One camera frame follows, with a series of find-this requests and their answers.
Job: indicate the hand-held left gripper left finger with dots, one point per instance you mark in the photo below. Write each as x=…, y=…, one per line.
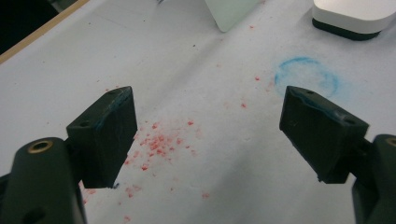
x=106, y=140

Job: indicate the white whiteboard eraser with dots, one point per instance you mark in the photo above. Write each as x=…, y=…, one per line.
x=351, y=15

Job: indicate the white scribbled whiteboard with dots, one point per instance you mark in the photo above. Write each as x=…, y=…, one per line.
x=230, y=12

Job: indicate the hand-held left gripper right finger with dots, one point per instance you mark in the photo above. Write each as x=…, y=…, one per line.
x=320, y=133

